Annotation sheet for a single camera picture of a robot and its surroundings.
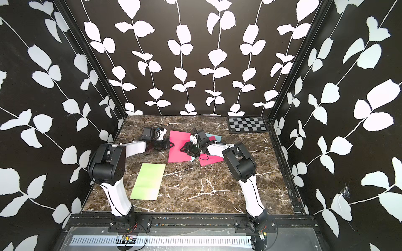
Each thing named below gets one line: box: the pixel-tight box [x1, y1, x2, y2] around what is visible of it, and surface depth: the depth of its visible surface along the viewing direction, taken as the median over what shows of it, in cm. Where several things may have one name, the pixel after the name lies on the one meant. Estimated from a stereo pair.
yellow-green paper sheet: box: [130, 163, 166, 201], surface depth 91 cm
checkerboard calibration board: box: [227, 116, 268, 134], surface depth 116 cm
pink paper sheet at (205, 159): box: [198, 153, 225, 167], surface depth 97 cm
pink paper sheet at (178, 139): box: [168, 130, 192, 163], surface depth 99 cm
